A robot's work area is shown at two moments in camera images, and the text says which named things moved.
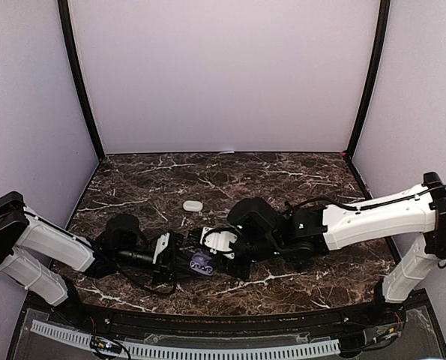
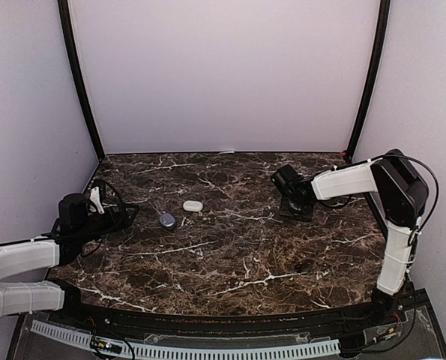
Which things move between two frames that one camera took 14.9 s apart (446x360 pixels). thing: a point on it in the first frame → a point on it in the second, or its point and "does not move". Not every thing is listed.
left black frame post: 64,8 does not move
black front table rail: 171,323 does not move
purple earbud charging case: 200,262 → 168,220
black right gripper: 241,272 → 285,211
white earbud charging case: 193,205 does not move
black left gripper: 164,259 → 121,215
